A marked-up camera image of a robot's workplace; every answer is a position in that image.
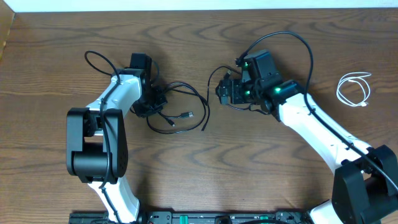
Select white usb cable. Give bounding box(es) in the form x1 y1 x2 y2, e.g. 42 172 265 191
336 72 373 108

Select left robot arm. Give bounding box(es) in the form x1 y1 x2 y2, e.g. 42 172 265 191
66 53 166 223

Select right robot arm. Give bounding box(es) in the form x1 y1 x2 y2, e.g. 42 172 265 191
215 50 397 223

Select left camera cable black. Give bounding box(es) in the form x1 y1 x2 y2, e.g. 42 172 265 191
84 50 125 223

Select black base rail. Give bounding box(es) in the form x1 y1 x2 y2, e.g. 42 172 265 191
68 211 314 224

